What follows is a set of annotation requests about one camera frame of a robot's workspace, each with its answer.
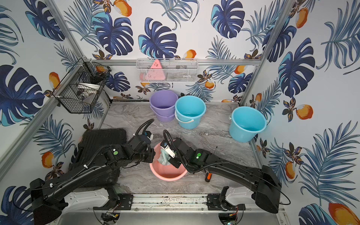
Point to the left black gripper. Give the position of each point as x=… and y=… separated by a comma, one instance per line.
x=150, y=153

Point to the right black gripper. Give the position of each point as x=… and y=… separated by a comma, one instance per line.
x=174, y=163

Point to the mint green microfiber cloth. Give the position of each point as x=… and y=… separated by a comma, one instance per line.
x=164, y=158

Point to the pink plastic bucket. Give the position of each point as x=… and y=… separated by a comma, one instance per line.
x=167, y=173

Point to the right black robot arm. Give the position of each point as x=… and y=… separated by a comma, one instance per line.
x=263, y=182

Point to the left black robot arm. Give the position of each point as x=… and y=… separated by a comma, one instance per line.
x=48, y=197

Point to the purple plastic bucket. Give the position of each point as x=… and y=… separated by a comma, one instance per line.
x=162, y=104

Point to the black ribbed case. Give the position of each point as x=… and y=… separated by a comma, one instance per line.
x=91, y=141

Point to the pink triangular sponge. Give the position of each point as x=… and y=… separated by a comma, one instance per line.
x=155, y=72

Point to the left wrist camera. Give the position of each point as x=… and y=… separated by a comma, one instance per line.
x=149, y=135

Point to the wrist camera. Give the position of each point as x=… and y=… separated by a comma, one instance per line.
x=149, y=135
x=166, y=147

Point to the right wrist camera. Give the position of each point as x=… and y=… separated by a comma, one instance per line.
x=166, y=147

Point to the orange handled screwdriver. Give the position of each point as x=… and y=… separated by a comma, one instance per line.
x=208, y=175

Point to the teal bucket with white handle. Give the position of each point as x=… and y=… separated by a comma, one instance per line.
x=189, y=110

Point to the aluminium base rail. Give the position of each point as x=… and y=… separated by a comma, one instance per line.
x=104, y=201

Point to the teal bucket on wall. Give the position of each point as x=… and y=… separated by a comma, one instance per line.
x=246, y=122

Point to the black wire basket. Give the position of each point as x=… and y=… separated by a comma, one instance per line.
x=81, y=91

